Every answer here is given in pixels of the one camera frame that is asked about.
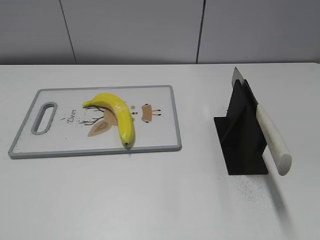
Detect white-handled kitchen knife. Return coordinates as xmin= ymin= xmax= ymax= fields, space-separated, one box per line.
xmin=231 ymin=67 xmax=292 ymax=176

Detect white grey-rimmed cutting board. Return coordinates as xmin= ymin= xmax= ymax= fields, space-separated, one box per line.
xmin=8 ymin=85 xmax=182 ymax=159

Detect yellow plastic banana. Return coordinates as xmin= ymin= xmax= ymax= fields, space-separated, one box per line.
xmin=82 ymin=93 xmax=135 ymax=146

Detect black knife stand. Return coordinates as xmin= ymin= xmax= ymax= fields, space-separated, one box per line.
xmin=213 ymin=79 xmax=268 ymax=175

